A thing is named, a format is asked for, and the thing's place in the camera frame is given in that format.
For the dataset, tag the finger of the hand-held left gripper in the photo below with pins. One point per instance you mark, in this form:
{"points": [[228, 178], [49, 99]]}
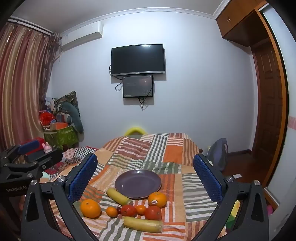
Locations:
{"points": [[46, 158], [30, 146]]}

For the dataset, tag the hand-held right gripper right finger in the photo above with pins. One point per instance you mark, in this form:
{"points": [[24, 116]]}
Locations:
{"points": [[208, 178]]}

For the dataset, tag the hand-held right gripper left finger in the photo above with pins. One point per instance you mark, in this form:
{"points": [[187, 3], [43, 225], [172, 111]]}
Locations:
{"points": [[83, 178]]}

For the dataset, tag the yellow corn cob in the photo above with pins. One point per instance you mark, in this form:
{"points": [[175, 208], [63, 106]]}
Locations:
{"points": [[143, 224], [118, 195]]}

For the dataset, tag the small tangerine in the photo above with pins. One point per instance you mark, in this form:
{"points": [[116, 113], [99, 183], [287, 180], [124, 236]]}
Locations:
{"points": [[112, 211], [141, 210]]}

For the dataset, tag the large orange with sticker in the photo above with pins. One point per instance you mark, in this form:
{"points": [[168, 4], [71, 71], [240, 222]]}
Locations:
{"points": [[158, 198]]}

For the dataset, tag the purple plate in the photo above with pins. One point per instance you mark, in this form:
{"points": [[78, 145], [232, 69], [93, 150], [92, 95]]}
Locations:
{"points": [[137, 184]]}

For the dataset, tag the red tomato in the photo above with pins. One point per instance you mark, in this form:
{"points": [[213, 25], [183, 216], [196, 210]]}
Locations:
{"points": [[128, 210], [153, 212]]}

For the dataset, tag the red box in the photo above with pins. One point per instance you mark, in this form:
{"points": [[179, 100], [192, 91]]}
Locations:
{"points": [[38, 140]]}

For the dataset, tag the pink toy figure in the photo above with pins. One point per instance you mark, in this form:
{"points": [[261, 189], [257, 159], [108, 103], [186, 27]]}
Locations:
{"points": [[47, 147]]}

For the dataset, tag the checkered cloth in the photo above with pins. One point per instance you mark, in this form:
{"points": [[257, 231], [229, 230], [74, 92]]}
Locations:
{"points": [[78, 154]]}

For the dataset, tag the grey purple backpack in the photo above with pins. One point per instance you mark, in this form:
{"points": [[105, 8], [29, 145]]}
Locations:
{"points": [[218, 155]]}

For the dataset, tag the green storage box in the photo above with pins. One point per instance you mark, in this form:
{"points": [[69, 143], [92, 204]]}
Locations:
{"points": [[61, 138]]}

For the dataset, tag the white paper sheet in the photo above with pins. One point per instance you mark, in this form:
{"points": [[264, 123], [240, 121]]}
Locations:
{"points": [[237, 176]]}

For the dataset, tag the red plastic bag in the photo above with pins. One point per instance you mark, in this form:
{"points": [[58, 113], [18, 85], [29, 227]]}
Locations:
{"points": [[46, 118]]}

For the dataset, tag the striped patchwork blanket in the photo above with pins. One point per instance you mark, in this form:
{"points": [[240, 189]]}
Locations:
{"points": [[175, 148]]}

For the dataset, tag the yellow bed sheet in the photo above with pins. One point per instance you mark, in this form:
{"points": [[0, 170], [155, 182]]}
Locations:
{"points": [[234, 215]]}

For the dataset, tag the small dark red fruit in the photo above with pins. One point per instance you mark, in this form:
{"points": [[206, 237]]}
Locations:
{"points": [[118, 210]]}

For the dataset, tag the grey green plush toy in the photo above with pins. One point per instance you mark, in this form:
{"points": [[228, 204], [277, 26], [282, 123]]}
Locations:
{"points": [[74, 115]]}

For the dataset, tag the striped red curtain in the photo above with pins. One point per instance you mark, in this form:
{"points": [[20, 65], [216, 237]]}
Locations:
{"points": [[20, 88]]}

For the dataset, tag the camouflage cloth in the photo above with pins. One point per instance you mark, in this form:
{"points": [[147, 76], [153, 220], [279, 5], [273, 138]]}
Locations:
{"points": [[69, 97]]}

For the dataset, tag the yellow round object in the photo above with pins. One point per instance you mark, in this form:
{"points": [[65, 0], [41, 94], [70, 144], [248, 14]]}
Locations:
{"points": [[134, 129]]}

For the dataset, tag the white air conditioner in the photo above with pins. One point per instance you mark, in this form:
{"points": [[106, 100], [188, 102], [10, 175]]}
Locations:
{"points": [[81, 40]]}

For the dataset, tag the curtain rod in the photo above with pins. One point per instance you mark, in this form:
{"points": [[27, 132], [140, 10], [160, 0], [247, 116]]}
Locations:
{"points": [[30, 26]]}

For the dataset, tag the wooden overhead cabinet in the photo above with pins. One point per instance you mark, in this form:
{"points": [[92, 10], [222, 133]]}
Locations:
{"points": [[240, 20]]}

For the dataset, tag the small black wall monitor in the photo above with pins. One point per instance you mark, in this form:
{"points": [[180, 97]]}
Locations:
{"points": [[138, 86]]}

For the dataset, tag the black wall television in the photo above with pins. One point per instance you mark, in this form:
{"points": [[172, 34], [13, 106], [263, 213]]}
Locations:
{"points": [[138, 59]]}

